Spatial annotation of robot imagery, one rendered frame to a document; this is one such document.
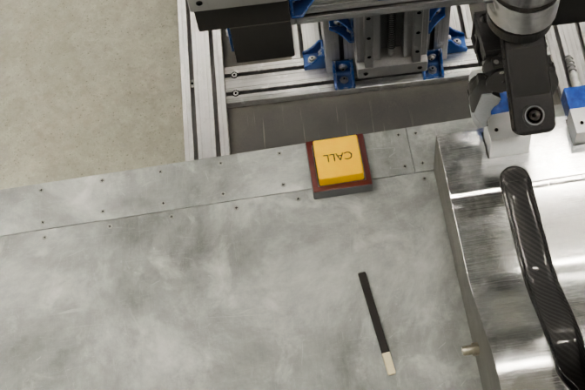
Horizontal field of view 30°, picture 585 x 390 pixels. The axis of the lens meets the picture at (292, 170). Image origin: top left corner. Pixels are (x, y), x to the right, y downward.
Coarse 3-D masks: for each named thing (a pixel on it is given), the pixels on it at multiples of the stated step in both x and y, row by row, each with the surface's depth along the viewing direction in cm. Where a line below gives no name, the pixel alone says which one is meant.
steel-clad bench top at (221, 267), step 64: (448, 128) 149; (0, 192) 150; (64, 192) 149; (128, 192) 148; (192, 192) 148; (256, 192) 147; (384, 192) 145; (0, 256) 145; (64, 256) 144; (128, 256) 144; (192, 256) 143; (256, 256) 142; (320, 256) 142; (384, 256) 141; (448, 256) 140; (0, 320) 141; (64, 320) 140; (128, 320) 139; (192, 320) 139; (256, 320) 138; (320, 320) 137; (384, 320) 137; (448, 320) 136; (0, 384) 137; (64, 384) 136; (128, 384) 135; (192, 384) 135; (256, 384) 134; (320, 384) 134; (384, 384) 133; (448, 384) 132
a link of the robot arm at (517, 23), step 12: (492, 0) 114; (492, 12) 115; (504, 12) 113; (516, 12) 112; (540, 12) 112; (552, 12) 113; (504, 24) 115; (516, 24) 114; (528, 24) 114; (540, 24) 114
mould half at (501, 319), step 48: (480, 144) 138; (480, 192) 135; (576, 192) 134; (480, 240) 132; (576, 240) 131; (480, 288) 129; (576, 288) 127; (480, 336) 127; (528, 336) 122; (528, 384) 118
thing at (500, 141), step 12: (504, 96) 136; (504, 108) 135; (492, 120) 133; (504, 120) 133; (492, 132) 133; (504, 132) 133; (492, 144) 133; (504, 144) 134; (516, 144) 134; (528, 144) 134; (492, 156) 136; (504, 156) 137
